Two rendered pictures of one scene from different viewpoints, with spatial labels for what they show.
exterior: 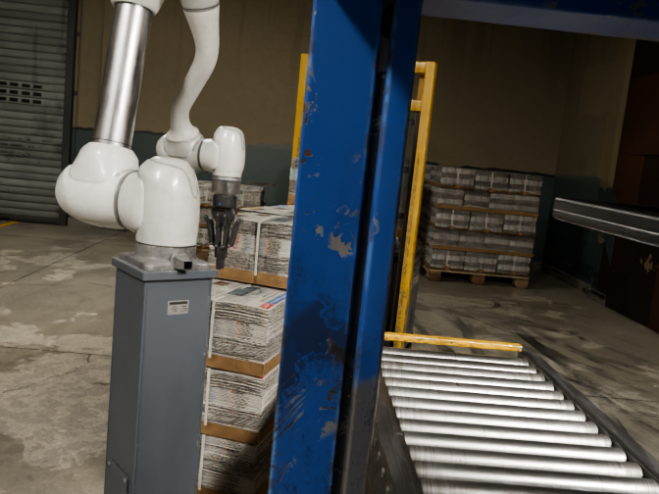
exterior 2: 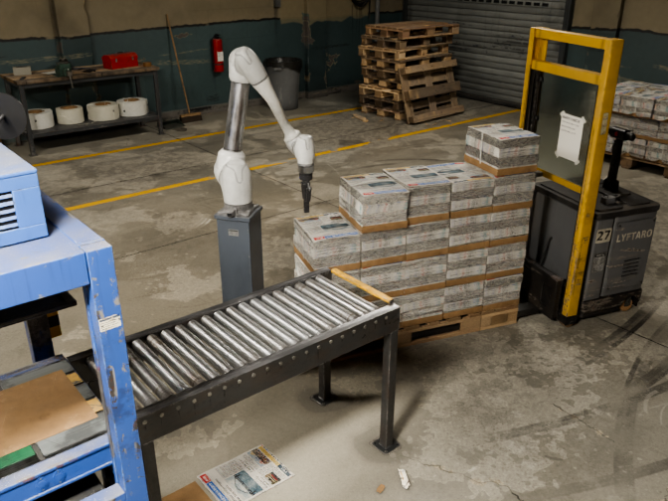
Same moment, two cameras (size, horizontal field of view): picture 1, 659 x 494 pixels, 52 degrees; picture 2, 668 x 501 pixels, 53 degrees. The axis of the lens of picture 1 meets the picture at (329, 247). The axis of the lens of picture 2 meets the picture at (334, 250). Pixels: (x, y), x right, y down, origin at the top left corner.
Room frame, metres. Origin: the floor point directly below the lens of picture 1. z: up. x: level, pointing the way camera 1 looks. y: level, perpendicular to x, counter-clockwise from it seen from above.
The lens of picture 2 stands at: (0.12, -2.63, 2.29)
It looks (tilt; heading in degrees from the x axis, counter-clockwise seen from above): 24 degrees down; 54
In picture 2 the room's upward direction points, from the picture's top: straight up
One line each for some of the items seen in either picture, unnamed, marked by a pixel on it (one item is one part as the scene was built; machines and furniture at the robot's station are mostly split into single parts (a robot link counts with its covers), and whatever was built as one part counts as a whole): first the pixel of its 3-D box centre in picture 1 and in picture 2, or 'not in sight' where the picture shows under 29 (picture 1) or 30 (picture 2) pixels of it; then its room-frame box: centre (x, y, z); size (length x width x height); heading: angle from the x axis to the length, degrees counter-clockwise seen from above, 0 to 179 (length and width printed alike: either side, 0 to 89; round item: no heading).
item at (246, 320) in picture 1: (268, 371); (391, 276); (2.66, 0.20, 0.42); 1.17 x 0.39 x 0.83; 165
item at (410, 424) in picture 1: (503, 438); (256, 330); (1.35, -0.40, 0.77); 0.47 x 0.05 x 0.05; 93
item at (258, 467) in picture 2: not in sight; (246, 475); (1.25, -0.40, 0.00); 0.37 x 0.28 x 0.01; 3
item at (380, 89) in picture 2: not in sight; (407, 68); (7.29, 5.18, 0.65); 1.33 x 0.94 x 1.30; 7
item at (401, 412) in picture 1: (494, 425); (268, 325); (1.41, -0.40, 0.77); 0.47 x 0.05 x 0.05; 93
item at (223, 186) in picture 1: (226, 185); (305, 167); (2.12, 0.34, 1.19); 0.09 x 0.09 x 0.06
